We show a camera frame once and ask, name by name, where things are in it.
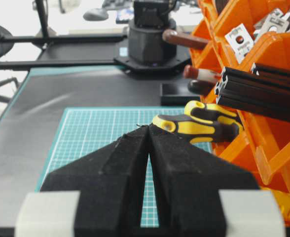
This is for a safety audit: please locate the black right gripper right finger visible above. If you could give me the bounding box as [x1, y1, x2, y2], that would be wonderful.
[147, 124, 287, 237]

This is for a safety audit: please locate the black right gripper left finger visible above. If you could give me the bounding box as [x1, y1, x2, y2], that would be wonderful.
[14, 124, 150, 237]

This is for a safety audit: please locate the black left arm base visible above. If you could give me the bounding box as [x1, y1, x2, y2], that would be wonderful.
[113, 0, 190, 73]

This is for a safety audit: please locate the black rack foot left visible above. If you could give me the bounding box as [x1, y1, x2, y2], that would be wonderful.
[160, 83, 200, 106]

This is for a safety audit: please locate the long yellow black screwdriver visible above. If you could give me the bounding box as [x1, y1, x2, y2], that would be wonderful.
[152, 115, 244, 144]

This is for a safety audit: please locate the green cutting mat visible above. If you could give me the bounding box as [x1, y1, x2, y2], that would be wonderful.
[34, 106, 213, 228]

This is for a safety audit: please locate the short yellow black screwdriver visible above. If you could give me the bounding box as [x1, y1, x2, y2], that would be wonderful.
[184, 100, 241, 124]

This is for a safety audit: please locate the lower orange bin far right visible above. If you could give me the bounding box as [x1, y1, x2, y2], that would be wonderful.
[212, 110, 290, 226]

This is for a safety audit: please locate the black aluminium extrusion left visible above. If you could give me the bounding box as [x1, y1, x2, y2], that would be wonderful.
[215, 67, 290, 122]

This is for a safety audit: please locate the black aluminium extrusion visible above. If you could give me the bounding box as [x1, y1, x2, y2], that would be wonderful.
[251, 63, 290, 78]
[215, 67, 290, 122]

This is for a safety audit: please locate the black aluminium extrusion right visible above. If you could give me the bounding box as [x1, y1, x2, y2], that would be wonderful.
[251, 63, 290, 78]

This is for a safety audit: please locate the upper orange bin far right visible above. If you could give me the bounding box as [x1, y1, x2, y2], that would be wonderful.
[214, 32, 290, 72]

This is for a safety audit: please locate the dark brown tool handle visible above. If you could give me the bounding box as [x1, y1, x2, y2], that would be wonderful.
[187, 79, 215, 96]

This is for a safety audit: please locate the red and white tool handle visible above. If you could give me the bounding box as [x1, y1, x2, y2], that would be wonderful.
[183, 65, 221, 84]

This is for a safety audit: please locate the brown wooden tool handle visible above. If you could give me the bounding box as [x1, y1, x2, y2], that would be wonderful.
[162, 29, 209, 50]

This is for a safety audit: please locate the silver corner bracket lower left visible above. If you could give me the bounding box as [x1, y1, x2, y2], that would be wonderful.
[225, 23, 254, 64]

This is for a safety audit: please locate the silver bracket pile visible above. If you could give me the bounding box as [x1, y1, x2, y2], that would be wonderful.
[253, 8, 290, 42]

